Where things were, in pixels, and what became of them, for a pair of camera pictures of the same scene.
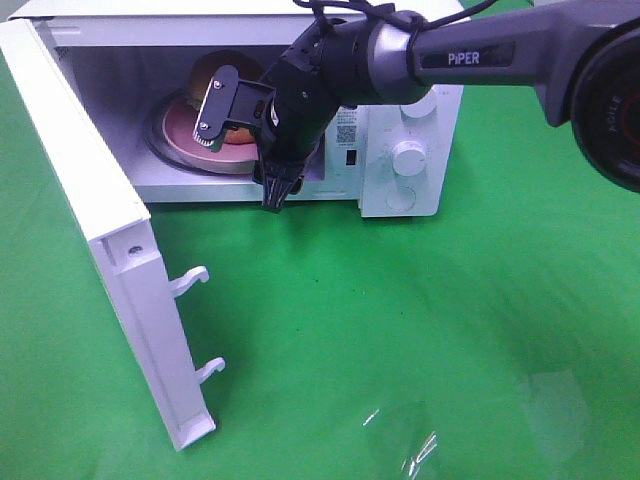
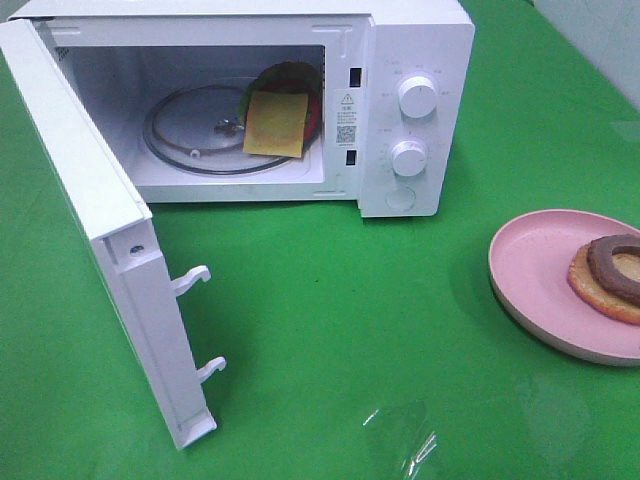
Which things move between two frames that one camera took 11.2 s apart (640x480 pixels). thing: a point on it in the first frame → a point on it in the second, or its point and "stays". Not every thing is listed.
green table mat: [500, 342] stays
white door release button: [400, 198] stays
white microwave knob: [421, 110] stays
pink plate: [178, 127] → [528, 264]
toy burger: [203, 70] → [605, 274]
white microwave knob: [408, 158] stays
